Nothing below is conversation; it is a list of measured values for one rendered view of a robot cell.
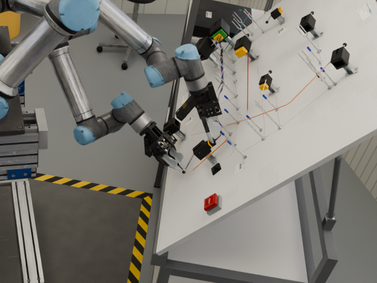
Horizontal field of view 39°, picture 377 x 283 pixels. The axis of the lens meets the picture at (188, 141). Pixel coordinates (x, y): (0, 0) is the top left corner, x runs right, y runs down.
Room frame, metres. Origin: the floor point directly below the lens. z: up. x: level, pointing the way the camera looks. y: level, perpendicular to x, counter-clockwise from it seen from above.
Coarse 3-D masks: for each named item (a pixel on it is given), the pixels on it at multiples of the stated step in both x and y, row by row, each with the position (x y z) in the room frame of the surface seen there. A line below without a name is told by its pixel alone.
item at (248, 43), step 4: (244, 36) 2.10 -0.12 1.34; (236, 40) 2.11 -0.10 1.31; (240, 40) 2.09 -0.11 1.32; (244, 40) 2.08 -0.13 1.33; (248, 40) 2.10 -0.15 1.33; (236, 44) 2.08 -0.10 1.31; (240, 44) 2.06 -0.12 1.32; (244, 44) 2.06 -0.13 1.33; (248, 44) 2.08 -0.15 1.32; (236, 48) 2.05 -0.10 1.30; (248, 48) 2.06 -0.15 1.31; (248, 52) 2.05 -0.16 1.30; (252, 52) 2.09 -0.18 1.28; (252, 56) 2.10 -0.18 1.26; (256, 56) 2.10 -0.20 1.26; (252, 60) 2.08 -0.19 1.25
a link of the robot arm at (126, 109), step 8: (120, 96) 1.59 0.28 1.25; (128, 96) 1.61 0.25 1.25; (112, 104) 1.58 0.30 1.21; (120, 104) 1.57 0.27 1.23; (128, 104) 1.58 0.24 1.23; (136, 104) 1.60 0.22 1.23; (120, 112) 1.56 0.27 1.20; (128, 112) 1.56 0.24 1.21; (136, 112) 1.57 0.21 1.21; (144, 112) 1.59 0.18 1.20; (120, 120) 1.57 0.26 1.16; (128, 120) 1.55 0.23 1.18
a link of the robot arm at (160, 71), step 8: (152, 56) 1.60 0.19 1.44; (160, 56) 1.60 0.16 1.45; (152, 64) 1.57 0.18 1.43; (160, 64) 1.55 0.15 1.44; (168, 64) 1.55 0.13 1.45; (176, 64) 1.55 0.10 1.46; (152, 72) 1.52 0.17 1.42; (160, 72) 1.52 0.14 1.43; (168, 72) 1.53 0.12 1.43; (176, 72) 1.54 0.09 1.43; (152, 80) 1.51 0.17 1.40; (160, 80) 1.52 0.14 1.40; (168, 80) 1.53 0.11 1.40
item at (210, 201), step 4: (212, 196) 1.33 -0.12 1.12; (216, 196) 1.33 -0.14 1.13; (204, 200) 1.33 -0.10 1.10; (208, 200) 1.32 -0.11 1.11; (212, 200) 1.31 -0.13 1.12; (216, 200) 1.30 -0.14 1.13; (204, 204) 1.31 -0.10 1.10; (208, 204) 1.30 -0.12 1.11; (212, 204) 1.29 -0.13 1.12; (216, 204) 1.29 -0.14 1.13; (204, 208) 1.29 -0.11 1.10; (208, 208) 1.29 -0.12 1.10
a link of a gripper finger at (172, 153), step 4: (172, 148) 1.55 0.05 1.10; (168, 152) 1.56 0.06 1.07; (172, 152) 1.55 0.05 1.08; (176, 152) 1.54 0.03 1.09; (172, 156) 1.54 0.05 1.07; (176, 156) 1.54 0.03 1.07; (180, 156) 1.53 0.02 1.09; (176, 160) 1.54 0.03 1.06; (180, 160) 1.54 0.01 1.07; (180, 164) 1.53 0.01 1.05
